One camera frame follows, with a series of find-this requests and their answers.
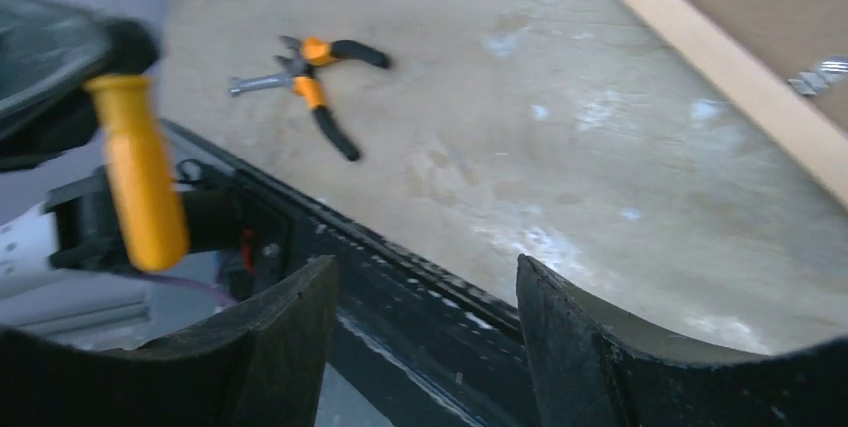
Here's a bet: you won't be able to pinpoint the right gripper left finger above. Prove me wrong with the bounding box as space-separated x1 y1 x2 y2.
1 256 340 426

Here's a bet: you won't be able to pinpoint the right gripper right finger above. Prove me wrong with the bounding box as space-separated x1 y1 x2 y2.
516 255 847 426

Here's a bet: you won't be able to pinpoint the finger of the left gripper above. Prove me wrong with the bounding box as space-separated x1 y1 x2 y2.
1 0 159 172

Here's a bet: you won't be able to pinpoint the yellow handled screwdriver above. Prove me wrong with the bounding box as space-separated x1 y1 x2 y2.
84 75 189 272

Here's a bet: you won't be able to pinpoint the wooden picture frame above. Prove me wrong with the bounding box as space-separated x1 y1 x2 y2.
622 0 847 202

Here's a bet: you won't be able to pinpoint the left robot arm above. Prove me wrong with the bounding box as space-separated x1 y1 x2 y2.
1 0 253 342

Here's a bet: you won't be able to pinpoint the small silver wrench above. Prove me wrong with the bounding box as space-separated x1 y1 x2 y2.
229 72 293 98

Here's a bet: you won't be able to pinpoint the orange black pliers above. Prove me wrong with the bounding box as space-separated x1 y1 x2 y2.
274 35 393 163

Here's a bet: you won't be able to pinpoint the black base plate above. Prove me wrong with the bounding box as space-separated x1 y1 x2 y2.
164 121 540 426

